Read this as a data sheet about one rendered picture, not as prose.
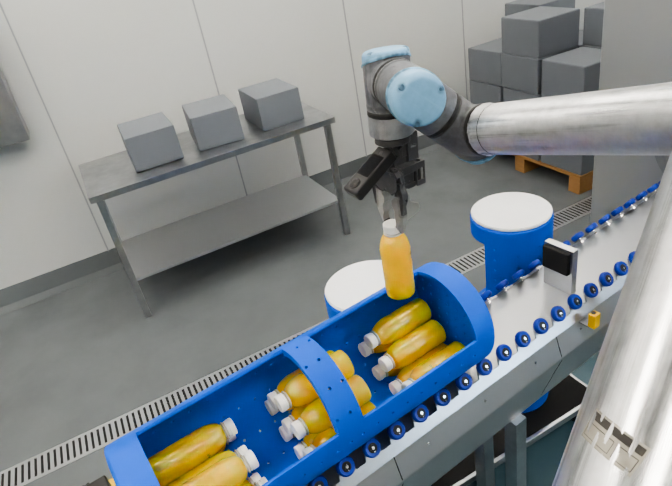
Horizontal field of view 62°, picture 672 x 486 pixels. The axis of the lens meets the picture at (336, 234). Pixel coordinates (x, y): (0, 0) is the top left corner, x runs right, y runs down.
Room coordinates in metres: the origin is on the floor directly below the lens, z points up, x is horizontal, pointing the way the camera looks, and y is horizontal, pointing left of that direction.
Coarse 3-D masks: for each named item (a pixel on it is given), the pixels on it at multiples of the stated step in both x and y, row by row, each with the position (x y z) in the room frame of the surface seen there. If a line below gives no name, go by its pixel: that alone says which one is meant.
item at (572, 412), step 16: (560, 384) 1.67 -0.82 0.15; (576, 384) 1.66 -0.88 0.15; (560, 400) 1.59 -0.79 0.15; (576, 400) 1.58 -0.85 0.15; (528, 416) 1.54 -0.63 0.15; (544, 416) 1.53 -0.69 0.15; (560, 416) 1.51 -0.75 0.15; (576, 416) 1.59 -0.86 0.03; (528, 432) 1.47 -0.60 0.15; (544, 432) 1.46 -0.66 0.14; (496, 448) 1.42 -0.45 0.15; (464, 464) 1.38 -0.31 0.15; (496, 464) 1.37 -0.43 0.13; (448, 480) 1.33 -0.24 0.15; (464, 480) 1.32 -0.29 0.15
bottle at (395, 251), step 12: (384, 240) 1.03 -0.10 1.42; (396, 240) 1.01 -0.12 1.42; (408, 240) 1.04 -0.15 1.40; (384, 252) 1.02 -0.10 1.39; (396, 252) 1.01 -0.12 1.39; (408, 252) 1.02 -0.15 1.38; (384, 264) 1.02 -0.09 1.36; (396, 264) 1.01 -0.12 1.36; (408, 264) 1.01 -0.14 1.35; (384, 276) 1.03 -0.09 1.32; (396, 276) 1.01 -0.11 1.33; (408, 276) 1.01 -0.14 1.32; (396, 288) 1.01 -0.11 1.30; (408, 288) 1.01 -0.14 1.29
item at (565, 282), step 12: (552, 240) 1.39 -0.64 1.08; (552, 252) 1.36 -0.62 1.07; (564, 252) 1.33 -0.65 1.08; (576, 252) 1.32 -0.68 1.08; (552, 264) 1.35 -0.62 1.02; (564, 264) 1.32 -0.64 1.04; (576, 264) 1.32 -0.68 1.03; (552, 276) 1.37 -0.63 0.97; (564, 276) 1.33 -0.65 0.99; (576, 276) 1.32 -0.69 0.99; (564, 288) 1.33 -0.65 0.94
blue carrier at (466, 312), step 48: (384, 288) 1.13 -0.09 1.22; (432, 288) 1.20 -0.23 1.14; (336, 336) 1.13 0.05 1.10; (480, 336) 1.00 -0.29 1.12; (240, 384) 0.99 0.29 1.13; (336, 384) 0.86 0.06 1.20; (384, 384) 1.07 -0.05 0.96; (432, 384) 0.92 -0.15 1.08; (144, 432) 0.87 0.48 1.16; (240, 432) 0.95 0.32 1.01; (336, 432) 0.81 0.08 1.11; (144, 480) 0.69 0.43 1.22; (288, 480) 0.73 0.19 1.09
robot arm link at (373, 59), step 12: (384, 48) 1.05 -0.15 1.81; (396, 48) 1.02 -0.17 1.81; (408, 48) 1.03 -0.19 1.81; (372, 60) 1.01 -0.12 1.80; (384, 60) 1.00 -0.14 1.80; (408, 60) 1.02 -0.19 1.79; (372, 72) 1.00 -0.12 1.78; (372, 84) 0.99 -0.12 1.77; (372, 96) 1.01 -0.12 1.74; (372, 108) 1.02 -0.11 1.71; (384, 108) 1.00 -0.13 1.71
